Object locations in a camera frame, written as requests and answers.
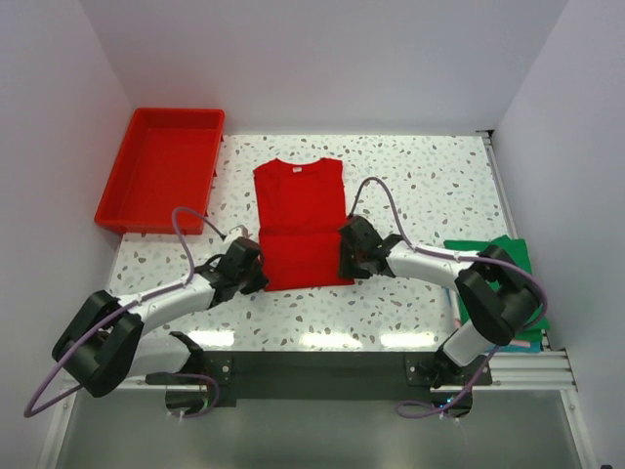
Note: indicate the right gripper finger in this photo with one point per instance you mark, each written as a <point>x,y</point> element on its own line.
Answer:
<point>346,262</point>
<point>368,268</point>

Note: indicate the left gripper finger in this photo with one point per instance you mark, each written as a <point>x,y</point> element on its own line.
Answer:
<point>256,280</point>
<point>227,291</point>

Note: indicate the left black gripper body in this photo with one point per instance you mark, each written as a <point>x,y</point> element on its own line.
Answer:
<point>242,278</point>

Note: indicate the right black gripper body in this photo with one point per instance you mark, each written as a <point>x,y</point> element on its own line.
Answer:
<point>361,256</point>

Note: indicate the red t-shirt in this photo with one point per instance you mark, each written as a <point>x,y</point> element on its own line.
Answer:
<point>301,208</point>

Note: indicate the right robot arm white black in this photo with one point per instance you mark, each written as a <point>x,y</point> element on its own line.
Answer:
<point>501,299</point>

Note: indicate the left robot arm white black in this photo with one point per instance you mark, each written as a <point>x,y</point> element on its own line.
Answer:
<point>98,347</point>

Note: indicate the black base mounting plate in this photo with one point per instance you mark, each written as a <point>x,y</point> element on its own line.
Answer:
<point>226,378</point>

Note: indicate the red plastic bin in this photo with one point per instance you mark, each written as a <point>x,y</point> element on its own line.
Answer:
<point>167,159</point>

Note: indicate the folded teal t-shirt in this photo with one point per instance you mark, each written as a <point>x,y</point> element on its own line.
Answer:
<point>523,347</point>

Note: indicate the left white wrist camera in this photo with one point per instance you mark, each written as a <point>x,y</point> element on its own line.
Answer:
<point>236,232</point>

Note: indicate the aluminium frame rail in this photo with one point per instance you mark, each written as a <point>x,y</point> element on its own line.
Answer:
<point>527,418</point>

